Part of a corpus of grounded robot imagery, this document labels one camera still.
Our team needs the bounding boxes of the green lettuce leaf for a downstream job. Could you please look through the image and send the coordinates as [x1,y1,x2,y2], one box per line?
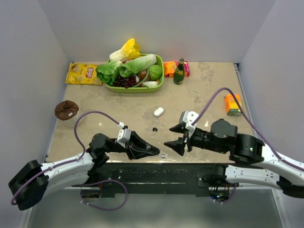
[95,60,123,86]

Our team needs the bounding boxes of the yellow napa cabbage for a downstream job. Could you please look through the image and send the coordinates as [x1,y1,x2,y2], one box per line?
[109,38,141,62]

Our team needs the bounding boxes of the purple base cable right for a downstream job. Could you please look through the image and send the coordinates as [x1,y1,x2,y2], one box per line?
[213,185,239,204]

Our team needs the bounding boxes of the orange juice carton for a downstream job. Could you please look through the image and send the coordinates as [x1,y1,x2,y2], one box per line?
[224,94,242,116]

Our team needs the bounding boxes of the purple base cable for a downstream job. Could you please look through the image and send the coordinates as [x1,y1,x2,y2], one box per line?
[80,179,128,211]
[213,185,239,204]

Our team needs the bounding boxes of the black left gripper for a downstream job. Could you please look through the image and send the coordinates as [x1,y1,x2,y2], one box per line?
[106,131,155,160]

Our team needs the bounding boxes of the green glass bottle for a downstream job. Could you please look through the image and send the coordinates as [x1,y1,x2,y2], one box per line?
[173,58,185,85]

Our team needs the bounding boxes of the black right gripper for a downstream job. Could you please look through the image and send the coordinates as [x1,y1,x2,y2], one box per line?
[162,123,225,155]

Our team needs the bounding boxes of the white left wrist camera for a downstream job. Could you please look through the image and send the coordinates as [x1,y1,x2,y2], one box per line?
[116,122,132,147]

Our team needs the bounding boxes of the brown onion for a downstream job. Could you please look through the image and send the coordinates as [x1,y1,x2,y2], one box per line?
[138,70,151,81]

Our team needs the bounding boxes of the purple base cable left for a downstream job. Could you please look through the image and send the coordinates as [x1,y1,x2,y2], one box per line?
[80,179,128,211]

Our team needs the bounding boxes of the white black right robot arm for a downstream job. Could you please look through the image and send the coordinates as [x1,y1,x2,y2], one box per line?
[164,119,304,199]

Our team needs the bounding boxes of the yellow Lays chips bag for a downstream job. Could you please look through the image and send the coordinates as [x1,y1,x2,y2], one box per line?
[65,63,103,86]

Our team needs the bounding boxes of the orange pink snack box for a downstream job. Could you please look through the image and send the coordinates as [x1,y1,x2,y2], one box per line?
[163,61,190,78]

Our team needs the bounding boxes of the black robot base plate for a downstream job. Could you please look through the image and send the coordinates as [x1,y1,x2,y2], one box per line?
[85,163,233,198]

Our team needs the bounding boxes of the round green cabbage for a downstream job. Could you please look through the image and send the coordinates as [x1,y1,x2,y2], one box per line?
[148,65,162,81]

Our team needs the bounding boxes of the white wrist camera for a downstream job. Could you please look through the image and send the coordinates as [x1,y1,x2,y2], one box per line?
[179,110,199,131]
[116,122,132,147]

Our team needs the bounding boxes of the brown topped beige cup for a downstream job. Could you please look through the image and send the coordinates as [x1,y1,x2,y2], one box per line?
[54,100,84,128]

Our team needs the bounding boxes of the pale romaine lettuce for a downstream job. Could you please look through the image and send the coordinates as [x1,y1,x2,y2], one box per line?
[118,54,157,77]

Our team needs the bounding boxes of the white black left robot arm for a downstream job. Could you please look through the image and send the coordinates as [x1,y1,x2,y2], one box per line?
[8,131,160,210]

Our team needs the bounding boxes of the white earbud charging case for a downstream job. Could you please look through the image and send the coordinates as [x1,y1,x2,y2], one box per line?
[153,107,164,117]

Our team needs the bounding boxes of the dark red grapes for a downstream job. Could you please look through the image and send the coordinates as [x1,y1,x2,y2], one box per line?
[113,76,139,88]

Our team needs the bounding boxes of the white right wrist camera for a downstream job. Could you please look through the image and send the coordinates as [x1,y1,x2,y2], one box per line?
[179,110,199,131]

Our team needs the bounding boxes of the green plastic basket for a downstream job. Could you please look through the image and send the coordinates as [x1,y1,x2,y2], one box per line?
[106,54,165,94]

